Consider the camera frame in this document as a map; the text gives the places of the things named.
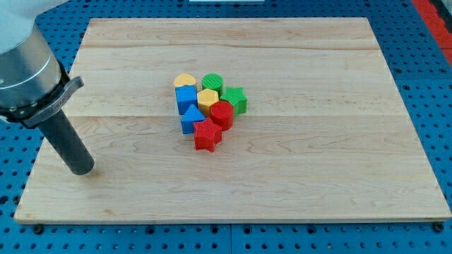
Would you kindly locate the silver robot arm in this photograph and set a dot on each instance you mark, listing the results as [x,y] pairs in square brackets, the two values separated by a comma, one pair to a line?
[34,85]

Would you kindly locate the red star block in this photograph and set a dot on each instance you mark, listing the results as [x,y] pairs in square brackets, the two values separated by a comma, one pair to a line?
[207,135]

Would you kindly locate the green star block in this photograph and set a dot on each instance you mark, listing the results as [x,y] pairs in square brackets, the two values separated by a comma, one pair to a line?
[236,97]

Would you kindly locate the red cylinder block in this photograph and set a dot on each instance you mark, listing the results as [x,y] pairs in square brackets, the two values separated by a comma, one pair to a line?
[222,113]

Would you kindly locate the yellow hexagon block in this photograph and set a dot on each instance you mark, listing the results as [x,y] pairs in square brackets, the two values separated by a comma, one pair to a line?
[206,98]

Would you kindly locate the blue triangle block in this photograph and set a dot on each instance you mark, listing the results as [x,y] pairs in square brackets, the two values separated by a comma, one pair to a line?
[191,116]

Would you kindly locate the wooden board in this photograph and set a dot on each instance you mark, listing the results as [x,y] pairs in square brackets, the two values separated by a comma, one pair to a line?
[326,137]

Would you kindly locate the green cylinder block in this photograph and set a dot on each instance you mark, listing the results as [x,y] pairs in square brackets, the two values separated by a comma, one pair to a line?
[213,81]

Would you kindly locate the blue cube block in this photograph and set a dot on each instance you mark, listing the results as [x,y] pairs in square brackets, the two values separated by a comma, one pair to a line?
[185,97]

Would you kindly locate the yellow heart block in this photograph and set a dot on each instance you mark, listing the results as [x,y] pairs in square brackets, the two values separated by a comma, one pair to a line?
[184,79]

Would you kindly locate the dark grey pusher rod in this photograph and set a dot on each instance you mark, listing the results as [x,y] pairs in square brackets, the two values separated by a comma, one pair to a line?
[60,133]

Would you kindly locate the red strip at corner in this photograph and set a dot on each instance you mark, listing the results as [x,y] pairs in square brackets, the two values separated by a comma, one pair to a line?
[438,20]

